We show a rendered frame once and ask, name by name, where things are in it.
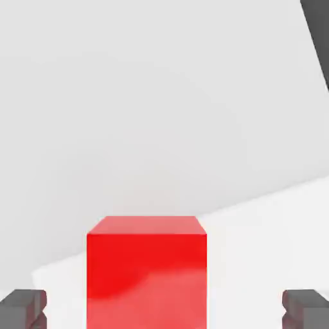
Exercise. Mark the small red cube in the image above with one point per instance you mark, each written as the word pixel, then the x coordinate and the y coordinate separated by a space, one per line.
pixel 146 277

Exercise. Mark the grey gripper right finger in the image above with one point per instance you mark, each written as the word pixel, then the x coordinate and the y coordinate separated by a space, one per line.
pixel 307 311

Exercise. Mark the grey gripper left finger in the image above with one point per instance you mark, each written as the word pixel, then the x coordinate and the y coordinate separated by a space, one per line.
pixel 19 309

